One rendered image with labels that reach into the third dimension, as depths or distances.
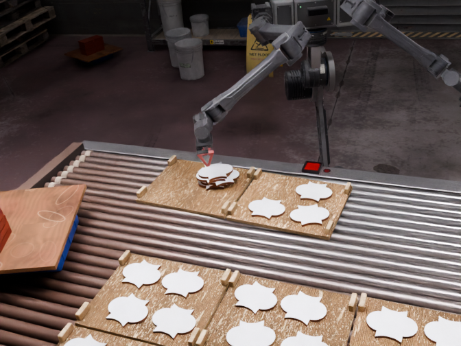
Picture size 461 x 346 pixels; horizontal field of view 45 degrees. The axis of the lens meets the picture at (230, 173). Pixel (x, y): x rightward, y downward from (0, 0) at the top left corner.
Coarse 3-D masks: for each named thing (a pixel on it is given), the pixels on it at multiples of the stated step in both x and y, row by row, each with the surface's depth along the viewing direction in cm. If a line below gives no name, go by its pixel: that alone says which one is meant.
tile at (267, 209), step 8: (256, 200) 221; (264, 200) 221; (272, 200) 220; (280, 200) 220; (256, 208) 217; (264, 208) 216; (272, 208) 216; (280, 208) 215; (256, 216) 214; (264, 216) 212; (272, 216) 213
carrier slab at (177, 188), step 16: (160, 176) 246; (176, 176) 244; (192, 176) 243; (240, 176) 240; (160, 192) 235; (176, 192) 234; (192, 192) 233; (208, 192) 231; (224, 192) 230; (240, 192) 229; (176, 208) 225; (192, 208) 223; (208, 208) 222
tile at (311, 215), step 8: (304, 208) 214; (312, 208) 213; (320, 208) 213; (296, 216) 210; (304, 216) 209; (312, 216) 209; (320, 216) 208; (328, 216) 208; (304, 224) 206; (320, 224) 206
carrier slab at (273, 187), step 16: (272, 176) 237; (288, 176) 236; (256, 192) 228; (272, 192) 227; (288, 192) 226; (336, 192) 223; (240, 208) 220; (288, 208) 217; (336, 208) 214; (256, 224) 211; (272, 224) 209; (288, 224) 208
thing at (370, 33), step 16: (384, 0) 623; (400, 0) 618; (416, 0) 613; (432, 0) 608; (448, 0) 603; (400, 16) 627; (416, 16) 622; (432, 16) 617; (448, 16) 612; (336, 32) 655; (352, 32) 650; (368, 32) 645; (416, 32) 630; (432, 32) 625; (448, 32) 620
